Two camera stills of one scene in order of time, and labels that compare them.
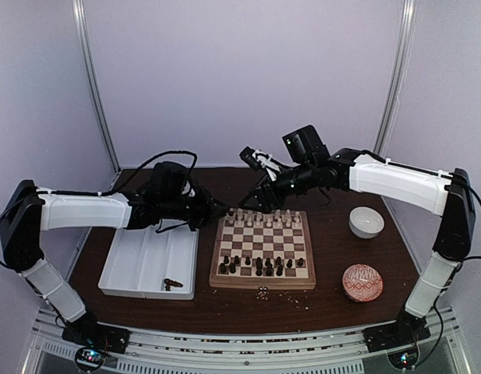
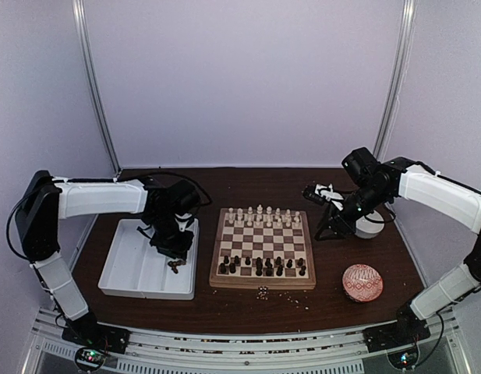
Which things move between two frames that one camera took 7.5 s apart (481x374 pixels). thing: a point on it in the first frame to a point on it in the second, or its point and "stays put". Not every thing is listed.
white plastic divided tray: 157,262 stays put
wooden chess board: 263,249 stays put
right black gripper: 260,191 to 330,220
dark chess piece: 259,266 stays put
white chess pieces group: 251,218 stays put
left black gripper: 207,208 to 178,251
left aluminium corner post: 85,54 stays put
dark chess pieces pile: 173,283 to 173,264
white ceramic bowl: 366,223 stays put
